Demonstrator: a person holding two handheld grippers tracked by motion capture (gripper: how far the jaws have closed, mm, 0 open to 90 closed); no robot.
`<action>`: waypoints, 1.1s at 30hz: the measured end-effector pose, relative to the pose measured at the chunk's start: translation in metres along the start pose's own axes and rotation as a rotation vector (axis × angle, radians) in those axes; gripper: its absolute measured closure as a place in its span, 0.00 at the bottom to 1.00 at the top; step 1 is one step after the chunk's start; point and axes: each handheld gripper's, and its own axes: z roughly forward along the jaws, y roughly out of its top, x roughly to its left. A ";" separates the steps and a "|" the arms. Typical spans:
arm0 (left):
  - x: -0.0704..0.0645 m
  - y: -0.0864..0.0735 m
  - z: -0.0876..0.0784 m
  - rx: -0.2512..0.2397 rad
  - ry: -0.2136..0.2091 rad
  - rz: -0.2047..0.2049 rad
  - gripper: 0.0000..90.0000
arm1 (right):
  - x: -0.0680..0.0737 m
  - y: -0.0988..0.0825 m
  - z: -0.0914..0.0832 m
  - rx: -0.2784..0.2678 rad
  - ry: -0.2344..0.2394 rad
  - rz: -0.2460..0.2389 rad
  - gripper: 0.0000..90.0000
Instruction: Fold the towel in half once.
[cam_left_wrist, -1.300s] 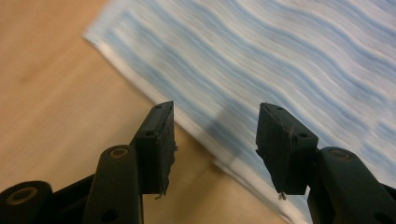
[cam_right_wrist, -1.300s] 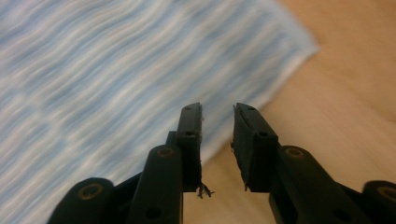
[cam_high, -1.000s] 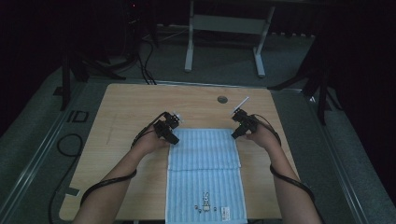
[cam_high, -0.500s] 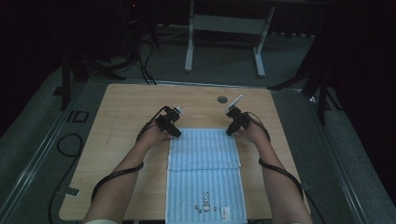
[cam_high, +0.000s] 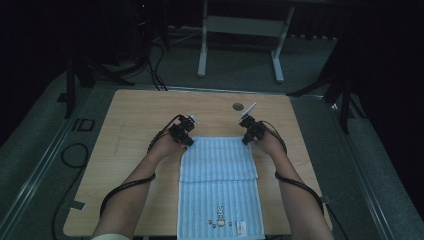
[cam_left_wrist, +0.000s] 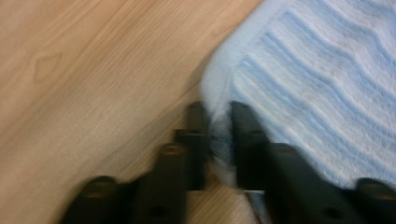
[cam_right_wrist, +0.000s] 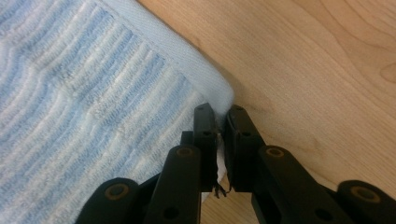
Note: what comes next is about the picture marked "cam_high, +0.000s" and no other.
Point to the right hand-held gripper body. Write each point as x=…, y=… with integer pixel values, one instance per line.
x=254, y=128

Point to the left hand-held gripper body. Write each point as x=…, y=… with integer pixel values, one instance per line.
x=182, y=127

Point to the person's left hand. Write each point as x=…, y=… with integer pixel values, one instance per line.
x=166, y=146

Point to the person's right hand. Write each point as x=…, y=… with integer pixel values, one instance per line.
x=268, y=144

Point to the white metal desk frame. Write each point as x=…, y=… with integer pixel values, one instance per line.
x=245, y=26

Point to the dark equipment with red light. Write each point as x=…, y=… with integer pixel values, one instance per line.
x=141, y=20

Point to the white sleeve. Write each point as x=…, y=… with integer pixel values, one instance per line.
x=110, y=237

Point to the blue striped towel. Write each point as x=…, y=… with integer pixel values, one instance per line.
x=218, y=200

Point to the grey tape piece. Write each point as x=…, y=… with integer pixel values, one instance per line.
x=77, y=205

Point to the metal floor rail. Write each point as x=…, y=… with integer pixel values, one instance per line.
x=36, y=170
x=361, y=173
x=206, y=89

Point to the black metal stand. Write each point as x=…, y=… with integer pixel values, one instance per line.
x=70, y=86
x=345, y=100

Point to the round grey table grommet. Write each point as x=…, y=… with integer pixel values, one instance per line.
x=237, y=106

